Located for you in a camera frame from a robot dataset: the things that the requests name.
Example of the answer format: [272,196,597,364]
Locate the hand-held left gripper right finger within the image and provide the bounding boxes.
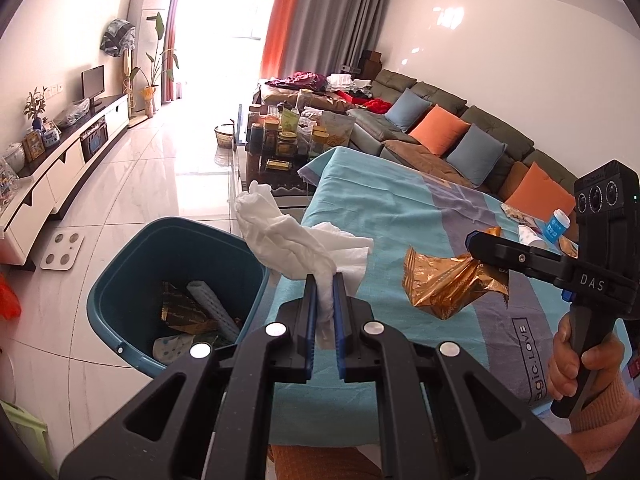
[332,272,587,480]

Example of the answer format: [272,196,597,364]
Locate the wooden picture frame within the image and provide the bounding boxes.
[22,131,45,162]

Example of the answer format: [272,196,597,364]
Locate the plant in blue vase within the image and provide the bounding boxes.
[23,86,48,131]

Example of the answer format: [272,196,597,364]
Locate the white dotted packet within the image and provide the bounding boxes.
[152,334,195,367]

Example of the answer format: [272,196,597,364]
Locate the person's orange knit clothing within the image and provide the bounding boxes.
[270,444,383,480]

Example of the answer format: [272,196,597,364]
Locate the clear plastic bag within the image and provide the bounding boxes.
[54,99,91,128]

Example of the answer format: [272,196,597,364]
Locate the dark green sofa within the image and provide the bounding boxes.
[345,69,581,201]

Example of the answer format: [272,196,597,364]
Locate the white bathroom scale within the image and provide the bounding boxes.
[40,232,85,272]

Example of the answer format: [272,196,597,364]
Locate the blue and white bottle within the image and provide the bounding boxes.
[544,210,572,243]

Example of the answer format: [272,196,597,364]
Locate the yellow snack packet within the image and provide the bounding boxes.
[320,111,355,147]

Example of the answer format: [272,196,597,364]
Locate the teal plastic waste bin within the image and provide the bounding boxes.
[86,217,271,380]

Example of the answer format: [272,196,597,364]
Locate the covered floor fan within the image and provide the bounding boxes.
[100,17,137,98]

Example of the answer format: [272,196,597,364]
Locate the orange and grey curtain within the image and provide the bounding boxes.
[160,0,188,106]

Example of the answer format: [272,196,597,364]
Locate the printed snack packet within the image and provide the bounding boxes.
[501,203,543,226]

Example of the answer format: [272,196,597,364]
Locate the white foam fruit net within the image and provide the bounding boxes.
[186,280,244,342]

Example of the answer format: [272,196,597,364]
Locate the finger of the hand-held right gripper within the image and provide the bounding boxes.
[492,265,566,292]
[465,230,576,281]

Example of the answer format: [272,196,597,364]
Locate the woven basket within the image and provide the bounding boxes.
[214,122,236,150]

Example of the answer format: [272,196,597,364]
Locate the gold packet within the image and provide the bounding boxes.
[160,282,217,335]

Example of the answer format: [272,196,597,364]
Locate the large orange cushion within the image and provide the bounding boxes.
[409,105,471,157]

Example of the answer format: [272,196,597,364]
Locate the person's right forearm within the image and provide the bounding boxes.
[562,372,640,476]

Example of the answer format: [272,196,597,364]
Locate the teal and grey blanket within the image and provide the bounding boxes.
[267,146,621,446]

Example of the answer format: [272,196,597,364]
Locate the brown seat pad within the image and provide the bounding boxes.
[380,139,473,188]

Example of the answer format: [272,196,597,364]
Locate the golden foil wrapper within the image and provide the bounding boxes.
[402,226,511,321]

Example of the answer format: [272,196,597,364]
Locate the tall leafy plant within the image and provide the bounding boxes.
[142,10,180,106]

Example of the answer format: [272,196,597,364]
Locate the brown box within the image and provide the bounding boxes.
[360,50,383,81]

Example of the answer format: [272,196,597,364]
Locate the orange floor vase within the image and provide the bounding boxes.
[139,86,158,120]

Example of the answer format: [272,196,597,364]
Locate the large blue cushion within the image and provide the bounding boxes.
[446,124,508,187]

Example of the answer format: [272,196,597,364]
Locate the white lidded jar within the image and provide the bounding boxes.
[2,142,26,168]

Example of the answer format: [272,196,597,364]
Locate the green plastic stool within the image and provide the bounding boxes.
[0,400,51,466]

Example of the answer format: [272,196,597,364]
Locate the red plastic bag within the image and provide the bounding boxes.
[0,272,22,321]

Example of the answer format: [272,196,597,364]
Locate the pile of clothes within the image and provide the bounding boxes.
[260,71,381,111]

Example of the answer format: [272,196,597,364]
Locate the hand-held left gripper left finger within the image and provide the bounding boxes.
[59,274,317,480]

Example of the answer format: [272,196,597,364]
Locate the orange window curtain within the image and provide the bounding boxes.
[261,0,306,78]

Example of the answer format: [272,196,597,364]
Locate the white tissue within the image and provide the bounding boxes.
[234,180,375,328]

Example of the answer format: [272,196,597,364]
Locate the white paper cup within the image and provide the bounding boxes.
[517,225,547,249]

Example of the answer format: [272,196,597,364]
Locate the white standing air conditioner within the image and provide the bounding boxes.
[127,0,173,111]

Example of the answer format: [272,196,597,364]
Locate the small blue cushion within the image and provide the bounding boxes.
[385,88,433,132]

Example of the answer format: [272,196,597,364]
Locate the white and black tv cabinet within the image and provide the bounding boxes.
[0,92,130,266]

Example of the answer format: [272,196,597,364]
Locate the glass coffee table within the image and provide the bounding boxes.
[231,105,321,208]

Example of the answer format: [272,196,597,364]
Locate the black monitor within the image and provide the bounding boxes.
[81,66,106,107]

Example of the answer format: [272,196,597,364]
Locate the person's right hand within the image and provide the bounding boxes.
[546,315,626,403]

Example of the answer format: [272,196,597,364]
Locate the grey window curtain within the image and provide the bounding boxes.
[285,0,392,77]

